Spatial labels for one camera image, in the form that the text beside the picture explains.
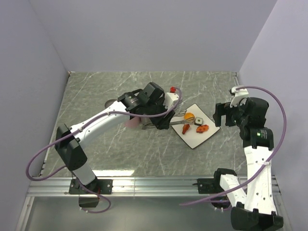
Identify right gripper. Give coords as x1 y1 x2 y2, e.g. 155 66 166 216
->
212 97 249 128

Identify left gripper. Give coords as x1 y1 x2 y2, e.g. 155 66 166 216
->
145 98 176 130

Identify metal tongs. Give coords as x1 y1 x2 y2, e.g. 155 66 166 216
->
141 109 195 130

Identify chicken drumstick toy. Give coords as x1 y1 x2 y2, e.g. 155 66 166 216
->
182 124 190 135

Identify sushi roll toy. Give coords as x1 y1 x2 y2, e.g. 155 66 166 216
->
194 117 203 126

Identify orange slice toy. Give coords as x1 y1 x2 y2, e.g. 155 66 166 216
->
183 112 195 120

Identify fried cutlet toy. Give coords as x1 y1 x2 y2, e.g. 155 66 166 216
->
196 125 209 133

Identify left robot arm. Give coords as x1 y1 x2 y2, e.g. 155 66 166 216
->
54 82 181 193

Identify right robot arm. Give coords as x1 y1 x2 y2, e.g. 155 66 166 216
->
212 97 284 231

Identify white square plate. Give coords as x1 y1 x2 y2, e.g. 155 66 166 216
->
171 103 220 149

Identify pink cylinder container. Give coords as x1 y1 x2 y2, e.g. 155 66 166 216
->
124 117 141 128

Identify grey lid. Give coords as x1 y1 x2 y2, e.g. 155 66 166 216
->
104 99 116 108

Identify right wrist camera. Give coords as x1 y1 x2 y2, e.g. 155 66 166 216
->
230 86 249 108

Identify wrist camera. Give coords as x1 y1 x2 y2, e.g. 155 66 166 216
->
164 92 179 109
230 86 249 108

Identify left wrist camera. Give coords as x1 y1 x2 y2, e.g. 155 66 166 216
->
164 92 179 109

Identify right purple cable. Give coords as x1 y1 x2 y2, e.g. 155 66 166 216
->
179 85 286 207

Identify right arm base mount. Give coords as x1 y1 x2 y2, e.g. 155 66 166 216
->
193 178 231 210

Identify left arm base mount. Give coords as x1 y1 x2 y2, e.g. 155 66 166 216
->
68 179 113 208

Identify aluminium rail frame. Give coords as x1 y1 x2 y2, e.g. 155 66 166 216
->
14 72 293 231

